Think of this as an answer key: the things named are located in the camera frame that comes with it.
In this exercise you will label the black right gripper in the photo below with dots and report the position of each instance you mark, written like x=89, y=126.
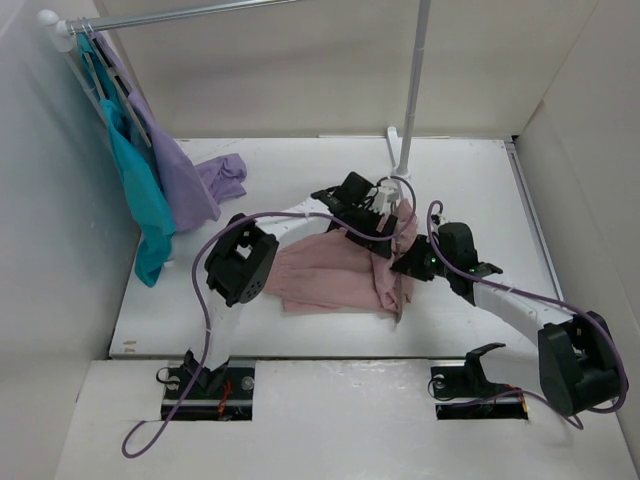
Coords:
x=411, y=259

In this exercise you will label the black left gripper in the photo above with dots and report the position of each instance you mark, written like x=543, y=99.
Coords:
x=388, y=225

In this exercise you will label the grey clothes hanger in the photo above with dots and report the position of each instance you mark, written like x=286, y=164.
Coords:
x=398, y=285

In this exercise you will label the pink trousers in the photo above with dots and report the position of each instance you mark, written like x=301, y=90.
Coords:
x=317, y=270

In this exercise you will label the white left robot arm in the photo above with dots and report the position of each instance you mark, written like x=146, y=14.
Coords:
x=239, y=259

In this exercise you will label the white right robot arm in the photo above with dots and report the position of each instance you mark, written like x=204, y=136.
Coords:
x=579, y=366

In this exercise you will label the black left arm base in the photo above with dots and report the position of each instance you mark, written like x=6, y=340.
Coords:
x=231, y=400

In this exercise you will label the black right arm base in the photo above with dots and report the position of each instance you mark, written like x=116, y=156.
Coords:
x=462, y=391

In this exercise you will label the grey hanger with purple garment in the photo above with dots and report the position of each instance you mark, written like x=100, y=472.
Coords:
x=123, y=89

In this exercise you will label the grey hanger with teal garment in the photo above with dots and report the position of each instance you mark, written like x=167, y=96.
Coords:
x=98, y=76

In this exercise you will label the purple hanging garment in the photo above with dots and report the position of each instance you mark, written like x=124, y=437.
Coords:
x=194, y=192

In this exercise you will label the grey vertical rack pole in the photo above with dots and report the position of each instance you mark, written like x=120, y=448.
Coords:
x=414, y=85

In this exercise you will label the teal hanging garment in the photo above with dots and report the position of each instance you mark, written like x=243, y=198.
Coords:
x=146, y=201

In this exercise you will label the white rack corner joint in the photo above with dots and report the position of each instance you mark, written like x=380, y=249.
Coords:
x=57, y=30

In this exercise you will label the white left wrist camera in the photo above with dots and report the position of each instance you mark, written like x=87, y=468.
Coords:
x=385, y=197

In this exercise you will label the silver horizontal rack rail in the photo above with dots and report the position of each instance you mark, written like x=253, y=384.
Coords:
x=107, y=23

